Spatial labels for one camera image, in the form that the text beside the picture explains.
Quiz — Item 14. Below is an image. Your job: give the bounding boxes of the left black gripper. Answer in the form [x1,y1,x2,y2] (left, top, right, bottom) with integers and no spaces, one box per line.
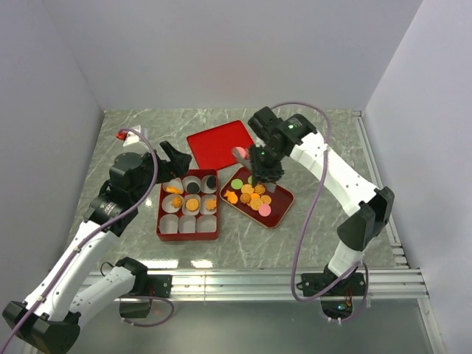
[131,140,191,203]

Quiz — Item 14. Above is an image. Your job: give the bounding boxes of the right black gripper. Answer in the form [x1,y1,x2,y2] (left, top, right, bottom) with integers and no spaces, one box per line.
[247,143,285,188]

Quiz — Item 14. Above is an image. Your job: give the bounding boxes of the black sandwich cookie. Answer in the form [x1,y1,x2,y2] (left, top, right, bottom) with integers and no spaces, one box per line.
[186,181,201,194]
[206,176,217,190]

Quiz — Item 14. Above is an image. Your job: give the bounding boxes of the orange fish cookie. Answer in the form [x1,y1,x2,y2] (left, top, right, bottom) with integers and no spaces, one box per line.
[165,186,184,195]
[224,190,239,205]

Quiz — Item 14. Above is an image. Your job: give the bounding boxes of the red box lid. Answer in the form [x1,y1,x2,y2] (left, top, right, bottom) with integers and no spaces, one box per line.
[187,120,254,170]

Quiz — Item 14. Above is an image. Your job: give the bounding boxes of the orange swirl cookie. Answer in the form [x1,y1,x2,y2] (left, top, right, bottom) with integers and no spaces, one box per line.
[171,196,183,209]
[240,192,251,204]

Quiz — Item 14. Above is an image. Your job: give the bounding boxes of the red cookie box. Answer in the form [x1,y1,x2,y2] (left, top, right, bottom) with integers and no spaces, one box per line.
[156,169,220,243]

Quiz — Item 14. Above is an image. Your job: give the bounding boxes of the orange sandwich cookie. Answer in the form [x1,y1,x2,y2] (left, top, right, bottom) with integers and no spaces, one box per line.
[185,198,200,212]
[249,198,263,211]

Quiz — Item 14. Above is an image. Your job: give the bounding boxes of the pink round cookie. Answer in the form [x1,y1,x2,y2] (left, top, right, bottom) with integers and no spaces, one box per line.
[258,204,271,218]

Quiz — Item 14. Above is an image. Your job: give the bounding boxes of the orange flower cookie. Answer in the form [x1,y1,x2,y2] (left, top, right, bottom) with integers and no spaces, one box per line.
[205,198,217,211]

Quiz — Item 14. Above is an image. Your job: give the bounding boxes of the metal tongs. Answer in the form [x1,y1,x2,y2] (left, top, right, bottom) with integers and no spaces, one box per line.
[232,147,277,192]

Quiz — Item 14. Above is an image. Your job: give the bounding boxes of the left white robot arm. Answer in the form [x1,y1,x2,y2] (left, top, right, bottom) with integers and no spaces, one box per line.
[2,142,192,353]

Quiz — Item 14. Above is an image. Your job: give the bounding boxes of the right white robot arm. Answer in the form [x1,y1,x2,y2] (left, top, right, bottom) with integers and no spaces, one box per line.
[249,107,395,294]

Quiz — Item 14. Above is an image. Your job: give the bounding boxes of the green round cookie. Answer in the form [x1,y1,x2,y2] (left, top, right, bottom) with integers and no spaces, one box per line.
[231,178,243,190]

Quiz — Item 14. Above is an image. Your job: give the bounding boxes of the plain round orange cookie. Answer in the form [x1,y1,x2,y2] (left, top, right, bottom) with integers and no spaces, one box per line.
[260,195,271,205]

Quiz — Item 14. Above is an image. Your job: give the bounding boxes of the dark red gold-rimmed tray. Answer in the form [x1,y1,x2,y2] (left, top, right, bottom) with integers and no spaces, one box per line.
[219,167,294,229]

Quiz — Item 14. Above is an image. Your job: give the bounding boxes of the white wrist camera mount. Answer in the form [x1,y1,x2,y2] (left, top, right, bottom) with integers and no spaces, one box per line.
[115,125,148,150]

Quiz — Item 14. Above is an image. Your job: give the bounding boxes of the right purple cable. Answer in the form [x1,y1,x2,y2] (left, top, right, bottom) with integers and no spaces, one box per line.
[271,101,369,324]

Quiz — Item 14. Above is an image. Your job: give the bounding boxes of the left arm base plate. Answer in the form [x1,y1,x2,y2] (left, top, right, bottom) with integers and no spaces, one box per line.
[124,274,173,298]

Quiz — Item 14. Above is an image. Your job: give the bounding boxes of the aluminium rail frame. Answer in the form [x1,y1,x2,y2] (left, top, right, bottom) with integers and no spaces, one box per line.
[148,268,429,302]

